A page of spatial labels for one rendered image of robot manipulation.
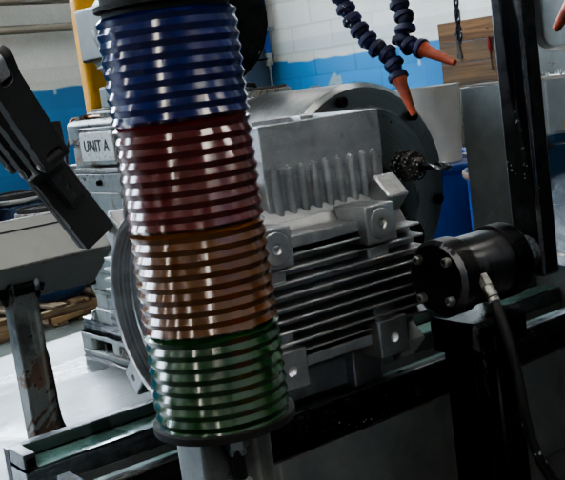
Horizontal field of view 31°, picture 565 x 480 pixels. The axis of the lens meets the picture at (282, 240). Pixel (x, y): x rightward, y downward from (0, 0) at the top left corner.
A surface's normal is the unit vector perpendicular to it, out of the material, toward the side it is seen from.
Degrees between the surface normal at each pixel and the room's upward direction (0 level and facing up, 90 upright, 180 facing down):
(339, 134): 90
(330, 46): 90
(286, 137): 90
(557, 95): 90
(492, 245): 49
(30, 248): 54
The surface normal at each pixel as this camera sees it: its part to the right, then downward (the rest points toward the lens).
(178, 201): -0.13, -0.25
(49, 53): 0.73, 0.01
